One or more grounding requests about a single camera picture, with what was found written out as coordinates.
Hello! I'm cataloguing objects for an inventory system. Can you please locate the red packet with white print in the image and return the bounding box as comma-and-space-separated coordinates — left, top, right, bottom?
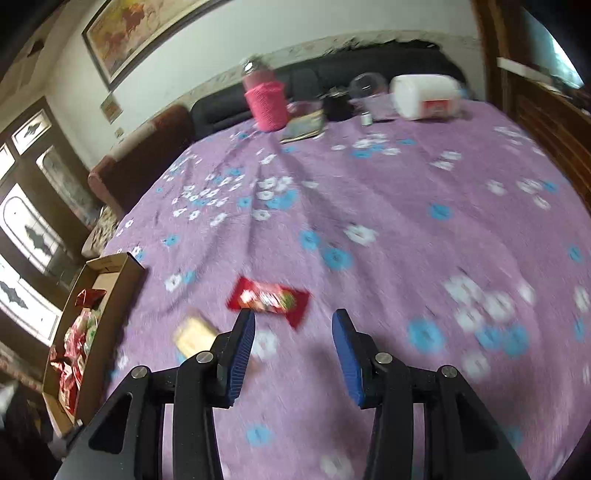
225, 276, 311, 329

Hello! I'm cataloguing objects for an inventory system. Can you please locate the pile of mixed snacks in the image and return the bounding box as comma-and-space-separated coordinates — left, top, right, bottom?
48, 305, 103, 415

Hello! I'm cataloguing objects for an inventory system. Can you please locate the clear glass bowl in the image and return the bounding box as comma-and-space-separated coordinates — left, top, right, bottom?
348, 72, 389, 100

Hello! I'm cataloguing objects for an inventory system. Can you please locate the red foil packet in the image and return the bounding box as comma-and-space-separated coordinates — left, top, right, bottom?
75, 288, 107, 309

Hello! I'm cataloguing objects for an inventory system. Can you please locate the framed painting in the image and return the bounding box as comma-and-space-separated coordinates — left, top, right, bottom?
82, 0, 232, 91

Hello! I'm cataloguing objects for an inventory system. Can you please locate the black sofa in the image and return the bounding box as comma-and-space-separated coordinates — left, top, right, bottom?
190, 41, 468, 139

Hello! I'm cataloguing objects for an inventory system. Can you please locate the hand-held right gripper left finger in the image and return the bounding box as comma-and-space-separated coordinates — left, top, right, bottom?
53, 308, 257, 480

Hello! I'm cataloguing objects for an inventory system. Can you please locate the brown armchair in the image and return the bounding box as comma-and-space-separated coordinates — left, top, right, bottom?
88, 105, 195, 222

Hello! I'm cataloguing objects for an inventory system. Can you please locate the wooden door with glass panes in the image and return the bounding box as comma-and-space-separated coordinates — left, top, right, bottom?
0, 97, 108, 352

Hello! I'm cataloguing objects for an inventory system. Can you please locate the patterned cushion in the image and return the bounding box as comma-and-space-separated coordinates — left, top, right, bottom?
82, 205, 119, 258

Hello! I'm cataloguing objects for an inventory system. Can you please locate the white plastic container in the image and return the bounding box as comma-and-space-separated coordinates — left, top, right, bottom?
390, 74, 465, 121

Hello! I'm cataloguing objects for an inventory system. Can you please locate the small patterned box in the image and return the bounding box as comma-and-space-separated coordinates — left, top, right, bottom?
280, 111, 326, 143

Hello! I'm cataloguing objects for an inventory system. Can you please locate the clear biscuit packet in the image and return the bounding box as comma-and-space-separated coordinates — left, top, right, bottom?
172, 310, 221, 361

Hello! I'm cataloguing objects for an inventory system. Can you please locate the purple floral tablecloth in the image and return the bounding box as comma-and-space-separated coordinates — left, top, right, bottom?
76, 99, 591, 480

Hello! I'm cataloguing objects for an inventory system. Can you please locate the pink knitted bottle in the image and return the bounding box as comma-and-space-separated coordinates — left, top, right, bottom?
241, 55, 291, 133

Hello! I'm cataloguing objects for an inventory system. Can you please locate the shallow cardboard box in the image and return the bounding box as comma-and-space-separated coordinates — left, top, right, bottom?
41, 251, 147, 437

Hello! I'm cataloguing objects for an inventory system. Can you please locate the small wall picture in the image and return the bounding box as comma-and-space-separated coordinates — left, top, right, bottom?
100, 92, 122, 125

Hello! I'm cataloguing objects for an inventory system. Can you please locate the black pouch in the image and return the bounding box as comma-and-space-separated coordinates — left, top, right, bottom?
322, 90, 354, 123

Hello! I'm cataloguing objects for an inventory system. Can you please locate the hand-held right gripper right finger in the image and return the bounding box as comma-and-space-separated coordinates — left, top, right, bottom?
331, 308, 532, 480

